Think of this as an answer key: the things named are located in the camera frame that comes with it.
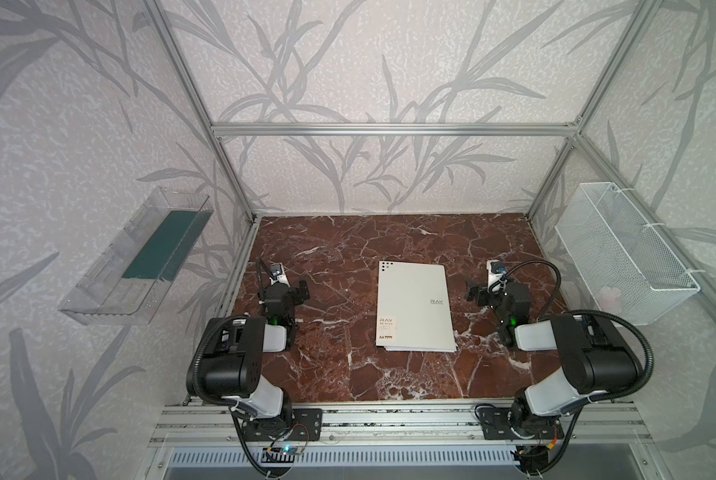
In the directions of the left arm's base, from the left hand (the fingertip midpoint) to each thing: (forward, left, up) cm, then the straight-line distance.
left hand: (290, 269), depth 94 cm
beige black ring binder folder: (-8, -40, -12) cm, 42 cm away
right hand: (+1, -62, +1) cm, 62 cm away
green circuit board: (-47, -5, -10) cm, 48 cm away
